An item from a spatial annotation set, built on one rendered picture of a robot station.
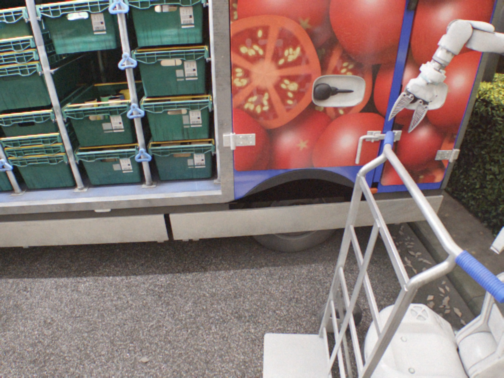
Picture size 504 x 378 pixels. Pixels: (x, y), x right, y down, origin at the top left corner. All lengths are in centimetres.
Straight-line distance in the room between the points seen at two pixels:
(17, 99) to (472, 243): 330
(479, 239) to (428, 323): 132
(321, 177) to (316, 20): 88
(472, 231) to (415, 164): 105
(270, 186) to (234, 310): 81
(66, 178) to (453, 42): 212
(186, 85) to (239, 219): 87
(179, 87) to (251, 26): 53
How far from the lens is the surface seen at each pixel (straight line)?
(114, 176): 211
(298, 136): 176
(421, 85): 119
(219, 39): 158
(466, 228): 304
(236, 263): 234
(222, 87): 162
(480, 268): 78
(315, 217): 210
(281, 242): 234
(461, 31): 117
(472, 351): 181
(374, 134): 189
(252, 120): 168
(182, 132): 189
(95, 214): 213
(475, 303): 246
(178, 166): 199
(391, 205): 229
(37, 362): 223
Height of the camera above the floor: 169
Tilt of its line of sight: 33 degrees down
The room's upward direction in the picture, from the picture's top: straight up
